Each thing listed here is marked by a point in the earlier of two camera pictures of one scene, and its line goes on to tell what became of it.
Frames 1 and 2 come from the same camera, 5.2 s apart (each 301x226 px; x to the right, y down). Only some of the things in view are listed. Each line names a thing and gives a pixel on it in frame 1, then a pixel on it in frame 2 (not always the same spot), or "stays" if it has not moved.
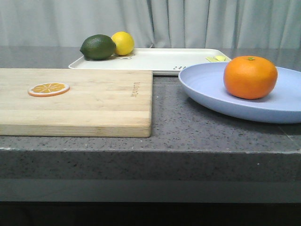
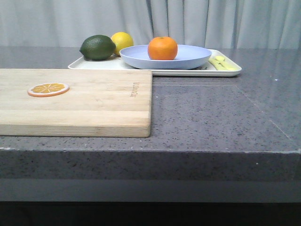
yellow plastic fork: x=213 y=59 stays
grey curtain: x=154 y=24 stays
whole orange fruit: x=250 y=77 to x=162 y=48
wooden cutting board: x=100 y=103 stays
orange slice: x=48 y=89 stays
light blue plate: x=205 y=84 to x=188 y=56
